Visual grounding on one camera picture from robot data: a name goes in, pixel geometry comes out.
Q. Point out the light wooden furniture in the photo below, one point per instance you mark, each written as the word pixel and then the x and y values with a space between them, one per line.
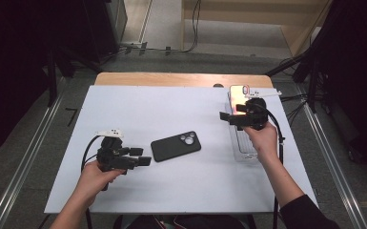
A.
pixel 235 12

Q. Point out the person's right hand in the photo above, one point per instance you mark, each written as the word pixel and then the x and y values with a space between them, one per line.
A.
pixel 265 143

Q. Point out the white board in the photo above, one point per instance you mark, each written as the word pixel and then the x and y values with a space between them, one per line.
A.
pixel 171 187

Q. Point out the iridescent phone case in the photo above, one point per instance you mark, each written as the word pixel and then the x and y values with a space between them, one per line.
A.
pixel 236 98

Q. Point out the black cabinet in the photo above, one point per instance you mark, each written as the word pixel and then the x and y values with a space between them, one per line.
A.
pixel 108 25

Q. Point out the person's dark zippered clothing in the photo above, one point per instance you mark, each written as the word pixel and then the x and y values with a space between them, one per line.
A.
pixel 184 222

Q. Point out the clear plastic box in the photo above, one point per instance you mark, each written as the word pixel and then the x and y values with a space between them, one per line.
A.
pixel 246 149

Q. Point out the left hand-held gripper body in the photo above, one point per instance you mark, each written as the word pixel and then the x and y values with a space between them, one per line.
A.
pixel 111 154

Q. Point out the metal floor rail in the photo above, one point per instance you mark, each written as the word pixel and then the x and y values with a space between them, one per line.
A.
pixel 336 165
pixel 22 171

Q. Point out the black phone case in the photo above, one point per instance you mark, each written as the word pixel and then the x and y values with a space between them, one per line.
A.
pixel 171 148

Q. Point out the black metal stand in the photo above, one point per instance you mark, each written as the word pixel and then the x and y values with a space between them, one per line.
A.
pixel 311 63
pixel 52 76

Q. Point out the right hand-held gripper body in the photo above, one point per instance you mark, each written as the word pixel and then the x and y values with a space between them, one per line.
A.
pixel 255 116

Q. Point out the person's left hand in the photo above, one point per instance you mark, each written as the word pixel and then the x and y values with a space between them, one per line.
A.
pixel 90 181

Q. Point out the wooden table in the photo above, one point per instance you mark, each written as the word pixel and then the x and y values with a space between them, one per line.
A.
pixel 171 79

